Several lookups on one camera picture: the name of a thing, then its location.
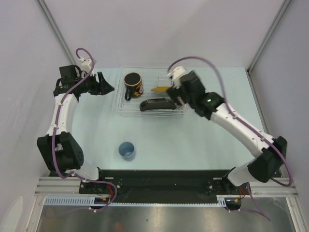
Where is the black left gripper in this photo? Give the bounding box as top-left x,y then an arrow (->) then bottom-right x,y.
75,72 -> 114,96

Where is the yellow round plate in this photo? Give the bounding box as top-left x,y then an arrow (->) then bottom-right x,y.
151,86 -> 170,92

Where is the black yellow square plate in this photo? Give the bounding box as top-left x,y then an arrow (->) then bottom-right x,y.
140,98 -> 177,112

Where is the black skull mug red inside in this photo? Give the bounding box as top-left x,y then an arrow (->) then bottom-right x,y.
124,72 -> 143,101

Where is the brown lattice pattern bowl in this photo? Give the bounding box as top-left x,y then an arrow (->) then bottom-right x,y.
177,104 -> 190,114

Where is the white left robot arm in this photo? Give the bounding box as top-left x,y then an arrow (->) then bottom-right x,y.
37,60 -> 114,193

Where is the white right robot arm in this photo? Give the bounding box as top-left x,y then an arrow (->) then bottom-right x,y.
167,67 -> 287,194

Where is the light blue cup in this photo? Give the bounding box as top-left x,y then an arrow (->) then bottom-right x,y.
118,142 -> 135,161

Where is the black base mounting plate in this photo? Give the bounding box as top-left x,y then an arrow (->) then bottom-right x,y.
48,169 -> 283,197

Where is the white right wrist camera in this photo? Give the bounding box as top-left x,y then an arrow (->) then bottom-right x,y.
168,66 -> 188,88

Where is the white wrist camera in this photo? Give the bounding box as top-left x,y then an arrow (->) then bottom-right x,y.
79,57 -> 93,73
168,66 -> 188,88

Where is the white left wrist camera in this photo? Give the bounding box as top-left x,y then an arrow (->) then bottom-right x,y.
79,57 -> 93,73

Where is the white wire dish rack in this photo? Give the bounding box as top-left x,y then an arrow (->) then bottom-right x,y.
114,67 -> 187,117

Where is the aluminium frame rail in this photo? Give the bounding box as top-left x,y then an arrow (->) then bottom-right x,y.
35,0 -> 77,65

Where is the white slotted cable duct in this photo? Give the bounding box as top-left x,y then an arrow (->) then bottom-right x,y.
44,196 -> 112,206

